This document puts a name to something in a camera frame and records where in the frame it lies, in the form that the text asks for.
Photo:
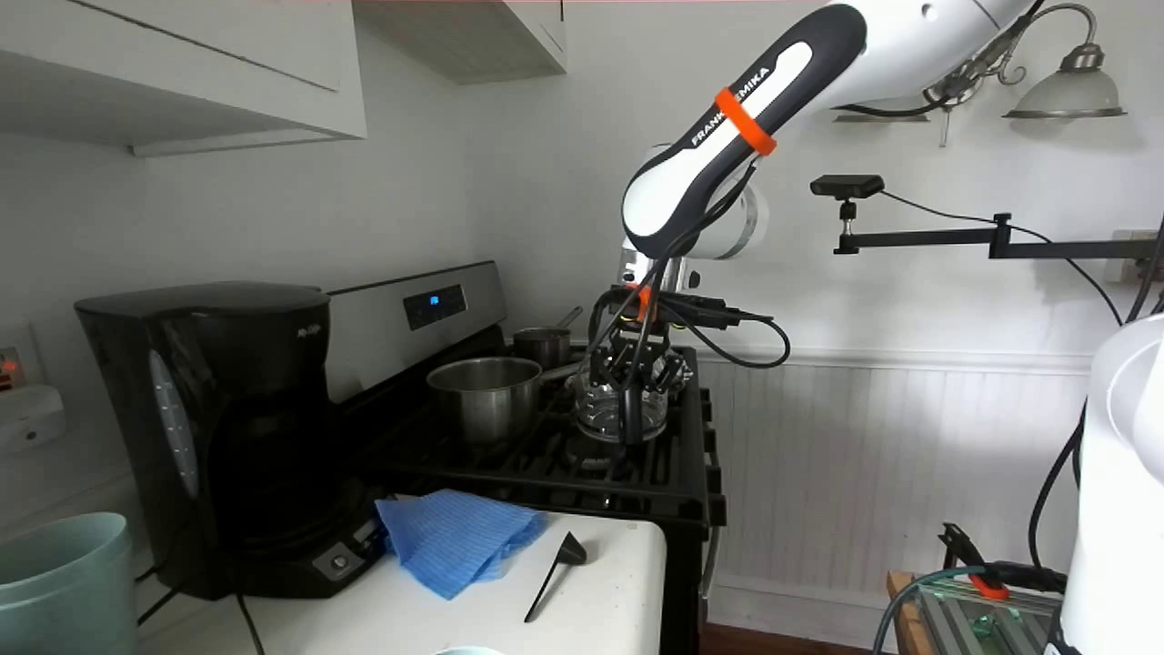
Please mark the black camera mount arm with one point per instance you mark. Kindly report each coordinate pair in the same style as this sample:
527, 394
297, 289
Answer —
1031, 246

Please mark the white wall cabinet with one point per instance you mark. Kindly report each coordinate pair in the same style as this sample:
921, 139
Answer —
474, 39
183, 61

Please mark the black coffee maker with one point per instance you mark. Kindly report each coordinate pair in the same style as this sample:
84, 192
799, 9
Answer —
229, 425

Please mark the green cup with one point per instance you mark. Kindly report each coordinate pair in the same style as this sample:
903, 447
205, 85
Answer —
58, 588

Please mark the large steel saucepan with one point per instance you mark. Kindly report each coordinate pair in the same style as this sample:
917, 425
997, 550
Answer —
491, 394

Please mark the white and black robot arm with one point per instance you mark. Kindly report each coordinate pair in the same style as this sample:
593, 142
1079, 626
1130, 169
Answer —
775, 85

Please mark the red and black clamp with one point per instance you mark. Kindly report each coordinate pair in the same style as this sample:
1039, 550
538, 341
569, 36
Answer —
988, 572

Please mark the double wall lamp fixture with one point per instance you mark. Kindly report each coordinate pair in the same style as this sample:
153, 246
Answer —
1067, 93

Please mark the blue cleaning cloth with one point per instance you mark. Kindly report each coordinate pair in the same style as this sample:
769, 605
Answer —
457, 539

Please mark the white wall box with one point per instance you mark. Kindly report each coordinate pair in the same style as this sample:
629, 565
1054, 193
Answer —
27, 420

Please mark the black plastic scoop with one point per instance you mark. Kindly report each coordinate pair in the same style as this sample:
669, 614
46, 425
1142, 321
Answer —
564, 554

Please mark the black and stainless gas stove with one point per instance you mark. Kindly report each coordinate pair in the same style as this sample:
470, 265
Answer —
402, 321

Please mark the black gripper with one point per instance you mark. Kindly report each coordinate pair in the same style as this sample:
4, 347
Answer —
635, 310

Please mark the black external camera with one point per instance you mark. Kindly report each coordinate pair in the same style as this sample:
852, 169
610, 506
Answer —
844, 187

